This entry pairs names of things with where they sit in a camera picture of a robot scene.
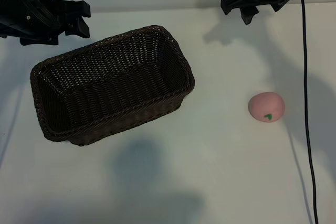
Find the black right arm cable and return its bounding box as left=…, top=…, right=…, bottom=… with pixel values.
left=299, top=0, right=320, bottom=224

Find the dark brown woven basket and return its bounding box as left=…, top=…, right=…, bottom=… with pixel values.
left=29, top=24, right=196, bottom=147

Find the pink peach with green leaf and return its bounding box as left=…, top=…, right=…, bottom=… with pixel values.
left=248, top=91, right=286, bottom=123

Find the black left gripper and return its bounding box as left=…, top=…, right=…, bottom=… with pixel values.
left=0, top=0, right=91, bottom=47

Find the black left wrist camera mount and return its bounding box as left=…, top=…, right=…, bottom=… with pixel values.
left=4, top=0, right=64, bottom=30

